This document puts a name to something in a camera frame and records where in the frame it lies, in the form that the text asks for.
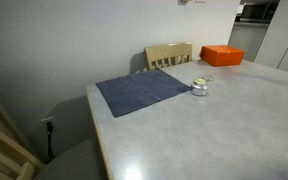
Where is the white wall outlet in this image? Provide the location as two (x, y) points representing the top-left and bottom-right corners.
(40, 116), (57, 131)

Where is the black microwave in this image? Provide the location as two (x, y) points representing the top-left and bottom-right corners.
(239, 2), (280, 22)

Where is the black plug with cord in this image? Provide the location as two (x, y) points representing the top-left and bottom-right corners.
(45, 121), (56, 162)

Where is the orange cardboard box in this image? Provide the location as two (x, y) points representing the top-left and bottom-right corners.
(199, 44), (246, 68)

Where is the light wooden slatted chair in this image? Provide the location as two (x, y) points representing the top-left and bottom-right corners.
(0, 97), (46, 180)

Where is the wooden chair back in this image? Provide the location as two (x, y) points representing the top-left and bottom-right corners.
(143, 41), (194, 72)

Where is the silver bottle jar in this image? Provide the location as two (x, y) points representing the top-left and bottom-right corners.
(190, 78), (209, 97)

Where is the grey kitchen counter cabinet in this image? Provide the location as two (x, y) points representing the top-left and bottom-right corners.
(227, 21), (271, 63)

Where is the silver lid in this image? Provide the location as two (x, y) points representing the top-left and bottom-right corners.
(202, 74), (215, 84)

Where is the white tall cabinet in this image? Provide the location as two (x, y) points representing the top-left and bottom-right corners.
(253, 0), (288, 76)

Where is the dark blue cloth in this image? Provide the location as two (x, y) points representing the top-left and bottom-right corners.
(95, 68), (192, 118)

